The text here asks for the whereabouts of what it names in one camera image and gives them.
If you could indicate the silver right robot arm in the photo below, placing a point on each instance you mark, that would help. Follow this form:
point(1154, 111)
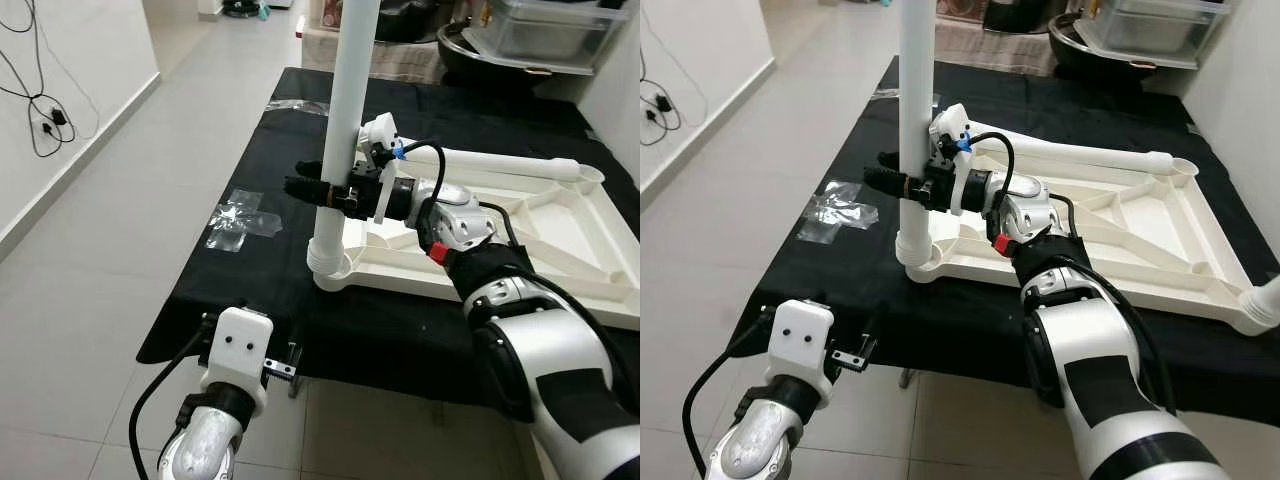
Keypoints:
point(560, 380)
point(1100, 370)

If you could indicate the black power adapter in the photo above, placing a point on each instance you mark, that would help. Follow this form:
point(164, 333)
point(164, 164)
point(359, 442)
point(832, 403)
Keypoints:
point(58, 118)
point(662, 105)

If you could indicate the black tablecloth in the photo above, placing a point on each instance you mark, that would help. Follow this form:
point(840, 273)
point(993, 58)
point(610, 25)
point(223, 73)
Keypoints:
point(250, 300)
point(850, 300)

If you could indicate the black bag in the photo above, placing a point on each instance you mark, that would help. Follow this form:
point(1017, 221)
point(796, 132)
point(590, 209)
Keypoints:
point(410, 20)
point(1015, 15)

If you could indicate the white plastic table top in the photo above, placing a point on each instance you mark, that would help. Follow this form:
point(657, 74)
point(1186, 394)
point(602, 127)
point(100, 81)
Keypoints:
point(560, 230)
point(1150, 225)

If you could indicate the clear tape strip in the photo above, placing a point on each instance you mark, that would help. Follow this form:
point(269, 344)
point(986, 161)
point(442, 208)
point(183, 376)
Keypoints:
point(298, 106)
point(885, 95)

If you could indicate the white plastic table leg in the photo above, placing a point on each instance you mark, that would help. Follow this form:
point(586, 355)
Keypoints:
point(1080, 150)
point(915, 100)
point(1262, 308)
point(345, 100)
point(500, 160)

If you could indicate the cross-shaped clear tape piece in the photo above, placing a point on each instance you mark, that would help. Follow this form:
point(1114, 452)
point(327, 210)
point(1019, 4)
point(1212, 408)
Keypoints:
point(240, 220)
point(835, 210)

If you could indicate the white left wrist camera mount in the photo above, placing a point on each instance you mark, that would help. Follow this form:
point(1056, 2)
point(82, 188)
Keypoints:
point(800, 338)
point(240, 345)

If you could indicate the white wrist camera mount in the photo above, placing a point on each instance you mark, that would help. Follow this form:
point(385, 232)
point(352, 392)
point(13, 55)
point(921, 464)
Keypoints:
point(240, 345)
point(800, 338)
point(950, 125)
point(378, 135)

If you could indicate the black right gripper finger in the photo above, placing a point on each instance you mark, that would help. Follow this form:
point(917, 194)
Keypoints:
point(880, 183)
point(888, 159)
point(308, 167)
point(305, 190)

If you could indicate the clear plastic storage box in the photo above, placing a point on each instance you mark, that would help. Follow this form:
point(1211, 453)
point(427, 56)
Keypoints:
point(1150, 30)
point(540, 28)

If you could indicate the black round floor object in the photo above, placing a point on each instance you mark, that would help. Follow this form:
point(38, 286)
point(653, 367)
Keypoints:
point(240, 8)

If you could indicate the black wok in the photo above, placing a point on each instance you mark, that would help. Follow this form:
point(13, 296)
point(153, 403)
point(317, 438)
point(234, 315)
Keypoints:
point(470, 60)
point(1075, 55)

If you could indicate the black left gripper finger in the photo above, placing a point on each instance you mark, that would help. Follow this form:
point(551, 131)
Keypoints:
point(868, 350)
point(296, 365)

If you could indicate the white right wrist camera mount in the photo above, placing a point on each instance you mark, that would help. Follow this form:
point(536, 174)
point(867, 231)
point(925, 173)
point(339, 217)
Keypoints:
point(378, 135)
point(950, 125)

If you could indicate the beige patterned bench cloth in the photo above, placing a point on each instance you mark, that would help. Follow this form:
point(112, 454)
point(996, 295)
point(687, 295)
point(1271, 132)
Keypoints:
point(990, 50)
point(400, 60)

